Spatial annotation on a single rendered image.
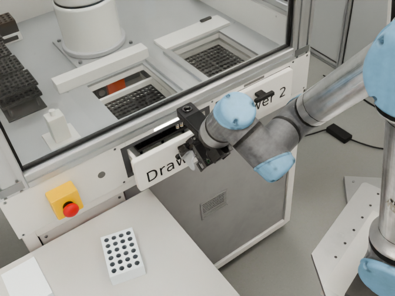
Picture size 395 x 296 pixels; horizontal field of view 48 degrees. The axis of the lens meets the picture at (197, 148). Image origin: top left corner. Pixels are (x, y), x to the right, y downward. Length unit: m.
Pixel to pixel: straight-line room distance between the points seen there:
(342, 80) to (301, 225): 1.40
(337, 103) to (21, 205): 0.78
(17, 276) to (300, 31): 1.04
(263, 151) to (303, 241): 1.28
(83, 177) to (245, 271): 1.03
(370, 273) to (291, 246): 1.25
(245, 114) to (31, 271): 0.68
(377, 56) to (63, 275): 0.90
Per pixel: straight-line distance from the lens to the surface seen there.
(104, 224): 1.26
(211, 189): 1.56
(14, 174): 1.13
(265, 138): 0.87
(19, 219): 1.21
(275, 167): 0.87
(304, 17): 1.42
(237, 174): 1.60
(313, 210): 2.23
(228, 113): 0.84
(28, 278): 1.21
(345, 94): 0.84
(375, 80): 0.60
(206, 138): 0.95
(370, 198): 1.30
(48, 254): 1.25
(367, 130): 2.71
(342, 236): 1.21
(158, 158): 1.19
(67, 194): 1.15
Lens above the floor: 1.72
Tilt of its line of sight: 43 degrees down
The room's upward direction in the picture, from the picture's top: 6 degrees counter-clockwise
